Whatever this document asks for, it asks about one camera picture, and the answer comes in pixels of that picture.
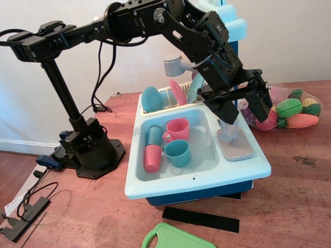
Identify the light blue toy sink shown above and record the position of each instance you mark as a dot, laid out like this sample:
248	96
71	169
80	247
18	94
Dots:
208	173

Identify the black velcro strip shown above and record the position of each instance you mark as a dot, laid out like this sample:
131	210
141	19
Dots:
202	219

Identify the white paper sheet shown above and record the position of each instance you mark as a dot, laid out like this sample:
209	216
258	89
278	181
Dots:
12	206

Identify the blue table clamp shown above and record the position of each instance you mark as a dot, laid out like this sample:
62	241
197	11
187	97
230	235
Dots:
48	162

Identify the net bag of toy food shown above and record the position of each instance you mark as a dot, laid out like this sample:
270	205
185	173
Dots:
293	108

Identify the pink toy mug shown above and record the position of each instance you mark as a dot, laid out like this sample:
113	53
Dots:
177	129

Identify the grey toy faucet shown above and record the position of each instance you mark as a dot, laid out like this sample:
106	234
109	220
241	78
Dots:
232	139

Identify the black usb hub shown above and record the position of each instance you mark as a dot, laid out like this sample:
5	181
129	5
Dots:
18	227

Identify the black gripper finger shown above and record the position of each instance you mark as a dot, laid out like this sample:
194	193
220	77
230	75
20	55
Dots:
259	104
224	110

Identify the cream dish rack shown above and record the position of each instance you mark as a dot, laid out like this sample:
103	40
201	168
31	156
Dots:
169	103

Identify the pink toy plate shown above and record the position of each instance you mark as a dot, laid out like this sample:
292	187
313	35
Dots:
178	93

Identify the teal toy tumbler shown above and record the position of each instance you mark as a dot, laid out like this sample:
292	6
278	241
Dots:
154	136

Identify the pink toy tumbler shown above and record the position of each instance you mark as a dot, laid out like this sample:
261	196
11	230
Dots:
152	158

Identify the light teal toy plate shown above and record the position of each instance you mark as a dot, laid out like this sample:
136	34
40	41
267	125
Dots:
196	83

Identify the green toy cutting board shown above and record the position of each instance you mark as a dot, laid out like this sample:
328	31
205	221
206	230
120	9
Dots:
170	236

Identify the teal toy mug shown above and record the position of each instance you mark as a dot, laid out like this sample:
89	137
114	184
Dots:
178	153

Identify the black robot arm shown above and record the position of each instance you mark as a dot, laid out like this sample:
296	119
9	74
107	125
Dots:
200	34

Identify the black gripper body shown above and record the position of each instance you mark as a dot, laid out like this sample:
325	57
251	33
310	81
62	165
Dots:
226	78

